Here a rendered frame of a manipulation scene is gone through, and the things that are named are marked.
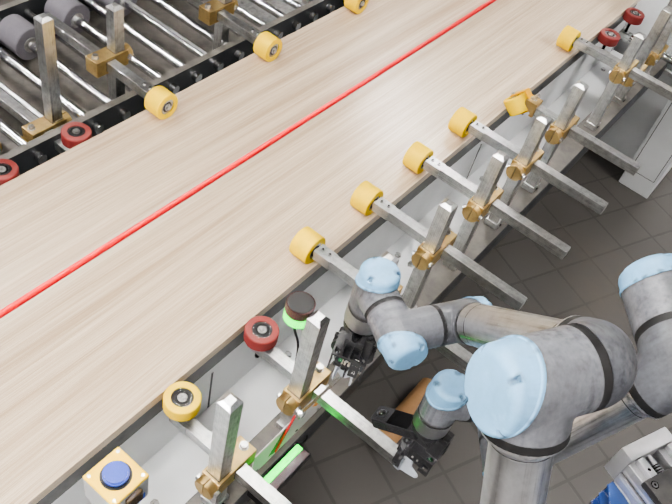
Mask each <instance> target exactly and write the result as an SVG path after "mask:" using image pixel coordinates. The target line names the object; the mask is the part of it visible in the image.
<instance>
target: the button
mask: <svg viewBox="0 0 672 504"><path fill-rule="evenodd" d="M129 476H130V470H129V467H128V466H127V464H125V463H124V462H122V461H112V462H110V463H108V464H107V465H106V466H105V467H104V469H103V471H102V479H103V481H104V483H105V484H106V485H108V486H110V487H119V486H122V485H124V484H125V483H126V482H127V481H128V479H129Z"/></svg>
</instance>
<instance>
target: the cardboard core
mask: <svg viewBox="0 0 672 504"><path fill-rule="evenodd" d="M431 380H432V379H430V378H423V379H422V380H421V381H420V382H419V383H418V384H417V385H416V387H415V388H414V389H413V390H412V391H411V392H410V393H409V394H408V395H407V397H406V398H405V399H404V400H403V401H402V402H401V403H400V404H399V405H398V407H397V408H396V410H399V411H403V412H406V413H409V414H413V415H414V413H415V411H416V409H417V407H418V405H419V404H420V402H421V400H422V398H423V396H424V394H425V392H426V388H427V386H428V384H429V383H430V382H431ZM379 430H380V431H381V432H383V433H384V434H385V435H386V436H388V437H389V438H390V439H391V440H393V441H394V442H395V443H397V442H398V441H399V440H400V439H401V438H402V437H403V436H400V435H397V434H394V433H391V432H387V431H384V430H381V429H379Z"/></svg>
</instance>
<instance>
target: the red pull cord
mask: <svg viewBox="0 0 672 504"><path fill-rule="evenodd" d="M495 1H497V0H489V1H487V2H486V3H484V4H483V5H481V6H479V7H478V8H476V9H475V10H473V11H472V12H470V13H468V14H467V15H465V16H464V17H462V18H460V19H459V20H457V21H456V22H454V23H453V24H451V25H449V26H448V27H446V28H445V29H443V30H442V31H440V32H438V33H437V34H435V35H434V36H432V37H430V38H429V39H427V40H426V41H424V42H423V43H421V44H419V45H418V46H416V47H415V48H413V49H412V50H410V51H408V52H407V53H405V54H404V55H402V56H401V57H399V58H397V59H396V60H394V61H393V62H391V63H389V64H388V65H386V66H385V67H383V68H382V69H380V70H378V71H377V72H375V73H374V74H372V75H371V76H369V77H367V78H366V79H364V80H363V81H361V82H359V83H358V84H356V85H355V86H353V87H352V88H350V89H348V90H347V91H345V92H344V93H342V94H341V95H339V96H337V97H336V98H334V99H333V100H331V101H329V102H328V103H326V104H325V105H323V106H322V107H320V108H318V109H317V110H315V111H314V112H312V113H311V114H309V115H307V116H306V117H304V118H303V119H301V120H299V121H298V122H296V123H295V124H293V125H292V126H290V127H288V128H287V129H285V130H284V131H282V132H281V133H279V134H277V135H276V136H274V137H273V138H271V139H269V140H268V141H266V142H265V143H263V144H262V145H260V146H258V147H257V148H255V149H254V150H252V151H251V152H249V153H247V154H246V155H244V156H243V157H241V158H239V159H238V160H236V161H235V162H233V163H232V164H230V165H228V166H227V167H225V168H224V169H222V170H221V171H219V172H217V173H216V174H214V175H213V176H211V177H210V178H208V179H206V180H205V181H203V182H202V183H200V184H198V185H197V186H195V187H194V188H192V189H191V190H189V191H187V192H186V193H184V194H183V195H181V196H180V197H178V198H176V199H175V200H173V201H172V202H170V203H168V204H167V205H165V206H164V207H162V208H161V209H159V210H157V211H156V212H154V213H153V214H151V215H150V216H148V217H146V218H145V219H143V220H142V221H140V222H138V223H137V224H135V225H134V226H132V227H131V228H129V229H127V230H126V231H124V232H123V233H121V234H120V235H118V236H116V237H115V238H113V239H112V240H110V241H108V242H107V243H105V244H104V245H102V246H101V247H99V248H97V249H96V250H94V251H93V252H91V253H90V254H88V255H86V256H85V257H83V258H82V259H80V260H78V261H77V262H75V263H74V264H72V265H71V266H69V267H67V268H66V269H64V270H63V271H61V272H60V273H58V274H56V275H55V276H53V277H52V278H50V279H49V280H47V281H45V282H44V283H42V284H41V285H39V286H37V287H36V288H34V289H33V290H31V291H30V292H28V293H26V294H25V295H23V296H22V297H20V298H19V299H17V300H15V301H14V302H12V303H11V304H9V305H7V306H6V307H4V308H3V309H1V310H0V319H1V318H3V317H4V316H6V315H7V314H9V313H10V312H12V311H14V310H15V309H17V308H18V307H20V306H21V305H23V304H24V303H26V302H28V301H29V300H31V299H32V298H34V297H35V296H37V295H38V294H40V293H42V292H43V291H45V290H46V289H48V288H49V287H51V286H52V285H54V284H56V283H57V282H59V281H60V280H62V279H63V278H65V277H67V276H68V275H70V274H71V273H73V272H74V271H76V270H77V269H79V268H81V267H82V266H84V265H85V264H87V263H88V262H90V261H91V260H93V259H95V258H96V257H98V256H99V255H101V254H102V253H104V252H105V251H107V250H109V249H110V248H112V247H113V246H115V245H116V244H118V243H120V242H121V241H123V240H124V239H126V238H127V237H129V236H130V235H132V234H134V233H135V232H137V231H138V230H140V229H141V228H143V227H144V226H146V225H148V224H149V223H151V222H152V221H154V220H155V219H157V218H158V217H160V216H162V215H163V214H165V213H166V212H168V211H169V210H171V209H173V208H174V207H176V206H177V205H179V204H180V203H182V202H183V201H185V200H187V199H188V198H190V197H191V196H193V195H194V194H196V193H197V192H199V191H201V190H202V189H204V188H205V187H207V186H208V185H210V184H211V183H213V182H215V181H216V180H218V179H219V178H221V177H222V176H224V175H226V174H227V173H229V172H230V171H232V170H233V169H235V168H236V167H238V166H240V165H241V164H243V163H244V162H246V161H247V160H249V159H250V158H252V157H254V156H255V155H257V154H258V153H260V152H261V151H263V150H264V149H266V148H268V147H269V146H271V145H272V144H274V143H275V142H277V141H279V140H280V139H282V138H283V137H285V136H286V135H288V134H289V133H291V132H293V131H294V130H296V129H297V128H299V127H300V126H302V125H303V124H305V123H307V122H308V121H310V120H311V119H313V118H314V117H316V116H317V115H319V114H321V113H322V112H324V111H325V110H327V109H328V108H330V107H332V106H333V105H335V104H336V103H338V102H339V101H341V100H342V99H344V98H346V97H347V96H349V95H350V94H352V93H353V92H355V91H356V90H358V89H360V88H361V87H363V86H364V85H366V84H367V83H369V82H371V81H372V80H374V79H375V78H377V77H378V76H380V75H381V74H383V73H385V72H386V71H388V70H389V69H391V68H392V67H394V66H395V65H397V64H399V63H400V62H402V61H403V60H405V59H406V58H408V57H409V56H411V55H413V54H414V53H416V52H417V51H419V50H420V49H422V48H424V47H425V46H427V45H428V44H430V43H431V42H433V41H434V40H436V39H438V38H439V37H441V36H442V35H444V34H445V33H447V32H448V31H450V30H452V29H453V28H455V27H456V26H458V25H459V24H461V23H462V22H464V21H466V20H467V19H469V18H470V17H472V16H473V15H475V14H477V13H478V12H480V11H481V10H483V9H484V8H486V7H487V6H489V5H491V4H492V3H494V2H495Z"/></svg>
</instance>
